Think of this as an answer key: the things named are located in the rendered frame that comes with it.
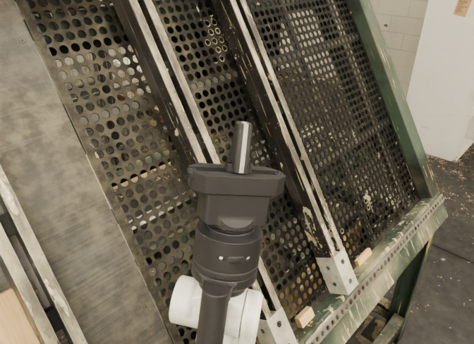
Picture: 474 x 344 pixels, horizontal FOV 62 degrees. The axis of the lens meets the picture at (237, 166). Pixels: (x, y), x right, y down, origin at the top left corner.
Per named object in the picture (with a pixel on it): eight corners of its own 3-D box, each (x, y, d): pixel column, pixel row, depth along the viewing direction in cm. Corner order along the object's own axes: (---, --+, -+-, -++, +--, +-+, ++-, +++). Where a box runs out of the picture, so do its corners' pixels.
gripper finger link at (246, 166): (240, 120, 49) (234, 167, 51) (247, 125, 46) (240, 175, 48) (252, 120, 50) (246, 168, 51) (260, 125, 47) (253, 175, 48)
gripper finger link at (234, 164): (247, 125, 46) (240, 175, 48) (240, 120, 49) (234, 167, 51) (234, 123, 46) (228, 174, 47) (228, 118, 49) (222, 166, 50)
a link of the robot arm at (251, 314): (265, 282, 55) (257, 335, 63) (202, 269, 56) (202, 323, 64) (258, 323, 49) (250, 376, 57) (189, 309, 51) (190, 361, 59)
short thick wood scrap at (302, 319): (298, 327, 112) (302, 328, 111) (294, 318, 112) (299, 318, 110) (310, 314, 116) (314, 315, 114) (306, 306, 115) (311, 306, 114)
